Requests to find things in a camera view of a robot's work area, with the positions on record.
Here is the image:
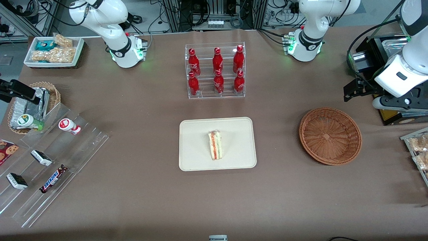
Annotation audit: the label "red label yogurt bottle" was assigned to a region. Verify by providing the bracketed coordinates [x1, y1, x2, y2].
[58, 118, 82, 135]

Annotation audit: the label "black white snack bar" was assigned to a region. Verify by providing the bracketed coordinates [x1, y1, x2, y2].
[30, 150, 53, 167]
[6, 172, 29, 190]

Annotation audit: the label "grey snack tray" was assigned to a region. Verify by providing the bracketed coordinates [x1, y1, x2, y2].
[400, 127, 428, 187]

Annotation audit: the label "snickers chocolate bar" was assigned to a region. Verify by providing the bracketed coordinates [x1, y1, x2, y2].
[39, 164, 69, 194]

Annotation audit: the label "red cola bottle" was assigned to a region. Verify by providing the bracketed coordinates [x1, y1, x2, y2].
[188, 72, 201, 97]
[213, 69, 225, 95]
[212, 47, 224, 73]
[233, 45, 245, 74]
[233, 70, 245, 94]
[188, 48, 201, 77]

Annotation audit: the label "teal snack packet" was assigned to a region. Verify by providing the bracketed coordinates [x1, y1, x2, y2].
[34, 40, 57, 52]

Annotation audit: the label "chocolate chip cookie packet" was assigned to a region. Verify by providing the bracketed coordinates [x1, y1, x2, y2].
[0, 139, 20, 166]

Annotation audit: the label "foil wrapped package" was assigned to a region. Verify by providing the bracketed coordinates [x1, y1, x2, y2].
[24, 87, 51, 122]
[9, 97, 28, 128]

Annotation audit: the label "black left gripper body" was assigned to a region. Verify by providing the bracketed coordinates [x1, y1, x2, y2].
[362, 76, 384, 97]

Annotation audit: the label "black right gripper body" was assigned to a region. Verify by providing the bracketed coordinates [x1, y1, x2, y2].
[0, 79, 17, 103]

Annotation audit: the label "cream plastic tray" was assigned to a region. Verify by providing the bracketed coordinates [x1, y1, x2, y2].
[179, 117, 257, 172]

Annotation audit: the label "green label yogurt bottle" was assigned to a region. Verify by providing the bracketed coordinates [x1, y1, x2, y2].
[17, 113, 45, 132]

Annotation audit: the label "yellow control box red button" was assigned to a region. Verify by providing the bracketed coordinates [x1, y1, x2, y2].
[376, 108, 404, 126]

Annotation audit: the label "puffed rice snack bag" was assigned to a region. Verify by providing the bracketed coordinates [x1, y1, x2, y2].
[53, 33, 74, 48]
[31, 50, 50, 63]
[48, 47, 77, 64]

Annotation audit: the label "clear acrylic bottle rack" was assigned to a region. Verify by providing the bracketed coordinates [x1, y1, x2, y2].
[185, 42, 246, 99]

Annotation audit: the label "clear acrylic tiered stand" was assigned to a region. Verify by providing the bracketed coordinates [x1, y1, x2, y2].
[0, 102, 110, 229]

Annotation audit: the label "clear bag crispy snack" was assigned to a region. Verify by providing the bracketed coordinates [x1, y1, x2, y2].
[408, 134, 428, 153]
[413, 152, 428, 171]

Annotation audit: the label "triangle sandwich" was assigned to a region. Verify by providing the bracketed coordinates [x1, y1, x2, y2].
[208, 130, 223, 161]

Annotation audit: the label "aluminium frame equipment rack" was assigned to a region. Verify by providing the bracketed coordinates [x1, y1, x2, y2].
[162, 0, 269, 32]

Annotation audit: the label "tan wicker basket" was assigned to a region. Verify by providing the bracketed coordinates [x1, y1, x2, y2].
[7, 82, 62, 135]

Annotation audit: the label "brown round wicker basket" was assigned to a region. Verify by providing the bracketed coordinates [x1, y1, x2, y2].
[299, 107, 362, 166]

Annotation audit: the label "black metal machine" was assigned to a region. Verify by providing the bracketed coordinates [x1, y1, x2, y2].
[348, 12, 428, 127]

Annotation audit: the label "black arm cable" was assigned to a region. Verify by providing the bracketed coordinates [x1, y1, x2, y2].
[346, 0, 407, 89]

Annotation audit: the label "white rectangular snack bin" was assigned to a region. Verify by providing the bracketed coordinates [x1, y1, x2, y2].
[23, 36, 85, 70]

